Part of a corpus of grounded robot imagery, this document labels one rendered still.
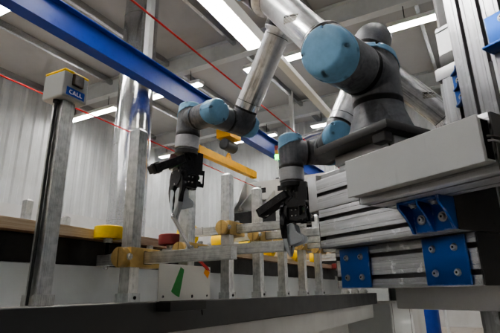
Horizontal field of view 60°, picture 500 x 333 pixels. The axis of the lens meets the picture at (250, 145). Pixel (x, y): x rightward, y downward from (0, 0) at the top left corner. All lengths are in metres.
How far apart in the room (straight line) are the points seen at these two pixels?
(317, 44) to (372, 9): 6.12
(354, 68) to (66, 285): 0.94
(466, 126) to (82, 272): 1.07
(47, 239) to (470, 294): 0.85
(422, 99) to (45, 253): 1.16
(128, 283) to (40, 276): 0.26
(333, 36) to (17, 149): 9.07
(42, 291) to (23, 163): 8.81
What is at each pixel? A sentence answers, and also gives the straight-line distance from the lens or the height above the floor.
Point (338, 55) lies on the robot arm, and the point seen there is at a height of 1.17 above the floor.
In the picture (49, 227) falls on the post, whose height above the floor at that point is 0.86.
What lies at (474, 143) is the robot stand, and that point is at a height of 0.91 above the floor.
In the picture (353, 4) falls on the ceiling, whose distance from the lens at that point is 7.22.
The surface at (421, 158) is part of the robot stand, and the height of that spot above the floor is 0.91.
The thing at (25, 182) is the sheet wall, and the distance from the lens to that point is 9.71.
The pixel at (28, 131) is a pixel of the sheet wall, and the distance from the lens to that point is 9.98.
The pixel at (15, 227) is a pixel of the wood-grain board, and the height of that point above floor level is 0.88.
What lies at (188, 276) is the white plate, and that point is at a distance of 1.37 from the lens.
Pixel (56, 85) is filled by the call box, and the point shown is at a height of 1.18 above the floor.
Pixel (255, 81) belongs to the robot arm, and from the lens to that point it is 1.33.
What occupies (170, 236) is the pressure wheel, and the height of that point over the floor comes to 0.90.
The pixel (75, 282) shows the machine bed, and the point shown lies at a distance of 1.35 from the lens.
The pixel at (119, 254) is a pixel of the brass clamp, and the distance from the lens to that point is 1.17.
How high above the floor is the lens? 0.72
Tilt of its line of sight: 19 degrees up
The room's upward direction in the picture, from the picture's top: 1 degrees counter-clockwise
